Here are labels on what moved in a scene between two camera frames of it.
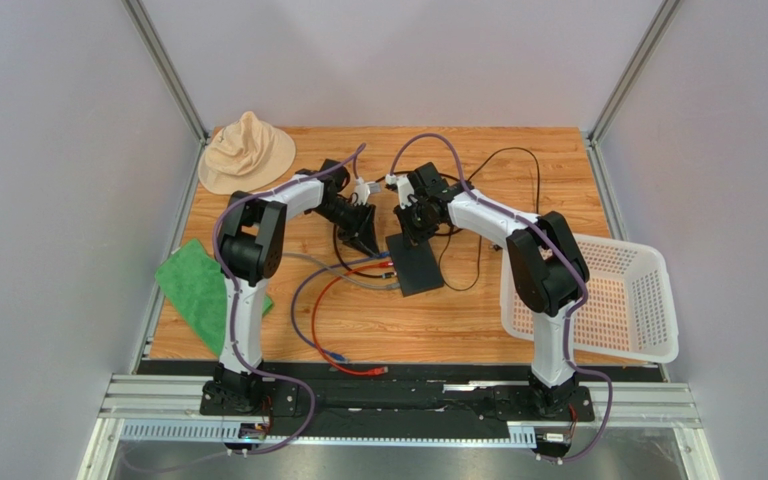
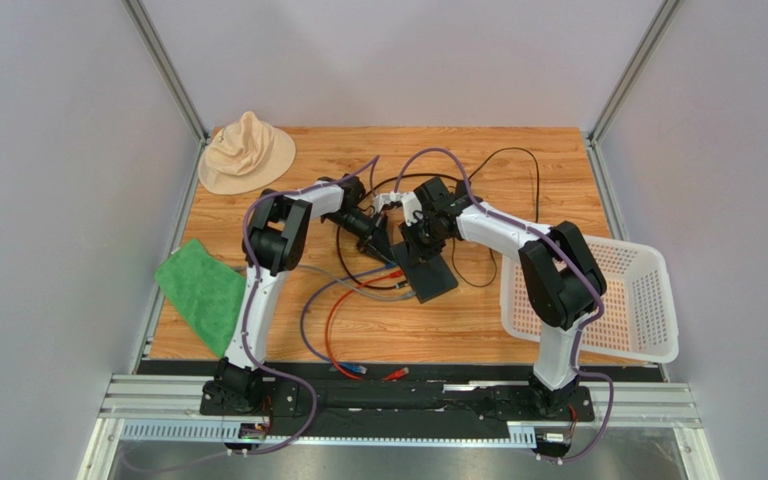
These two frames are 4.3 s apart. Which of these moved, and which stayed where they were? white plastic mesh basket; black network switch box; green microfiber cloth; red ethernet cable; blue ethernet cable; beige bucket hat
Moved: black network switch box; blue ethernet cable; red ethernet cable
Stayed: beige bucket hat; green microfiber cloth; white plastic mesh basket
